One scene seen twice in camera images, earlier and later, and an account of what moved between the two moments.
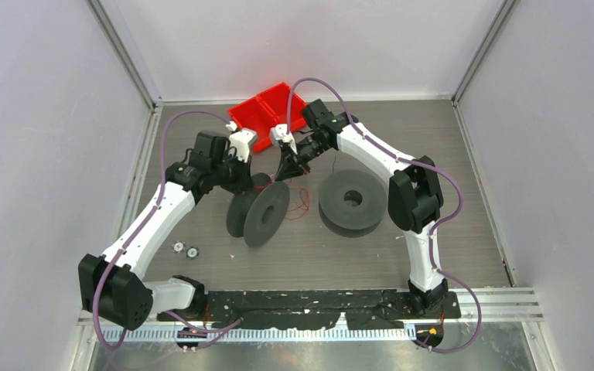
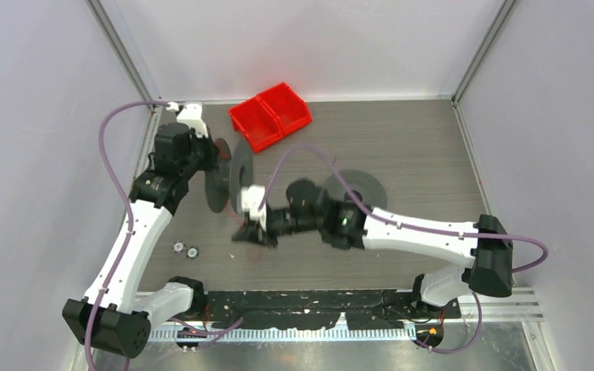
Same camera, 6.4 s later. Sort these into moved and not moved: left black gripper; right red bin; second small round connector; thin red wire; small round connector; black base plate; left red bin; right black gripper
Moved: left black gripper; right black gripper; thin red wire
Not moved: second small round connector; black base plate; left red bin; small round connector; right red bin
